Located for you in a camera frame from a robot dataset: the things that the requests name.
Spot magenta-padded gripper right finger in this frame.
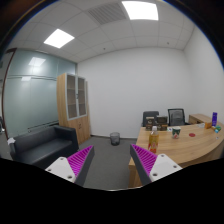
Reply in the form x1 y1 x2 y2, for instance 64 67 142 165
129 143 184 186

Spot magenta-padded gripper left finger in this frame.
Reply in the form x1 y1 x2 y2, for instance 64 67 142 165
44 145 96 188

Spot yellow-labelled drink bottle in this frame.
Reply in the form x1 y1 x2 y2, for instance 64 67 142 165
147 125 160 155

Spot black leather sofa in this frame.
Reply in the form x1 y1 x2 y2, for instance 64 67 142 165
8 124 80 170

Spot dark box with tan panel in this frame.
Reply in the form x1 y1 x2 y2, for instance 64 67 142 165
155 122 169 132

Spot tall dark brown box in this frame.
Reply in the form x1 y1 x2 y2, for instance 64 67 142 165
145 116 157 131

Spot black mesh office chair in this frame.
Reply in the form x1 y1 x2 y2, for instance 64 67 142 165
167 107 186 127

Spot grey office chair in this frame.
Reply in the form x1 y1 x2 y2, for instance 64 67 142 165
141 110 160 128

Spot grey mesh waste bin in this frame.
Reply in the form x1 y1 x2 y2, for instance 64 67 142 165
109 131 121 146

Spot wooden side cabinet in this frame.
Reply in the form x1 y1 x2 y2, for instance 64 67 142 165
188 113 213 126

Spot wooden glass-door shelf cabinet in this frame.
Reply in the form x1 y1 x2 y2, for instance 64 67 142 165
56 72 92 146

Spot tall purple box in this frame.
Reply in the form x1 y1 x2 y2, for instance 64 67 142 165
211 111 218 127

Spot square ceiling light panel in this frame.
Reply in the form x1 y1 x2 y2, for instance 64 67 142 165
43 28 75 49
121 0 160 22

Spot ceiling air vent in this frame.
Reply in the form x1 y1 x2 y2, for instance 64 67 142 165
87 2 128 26

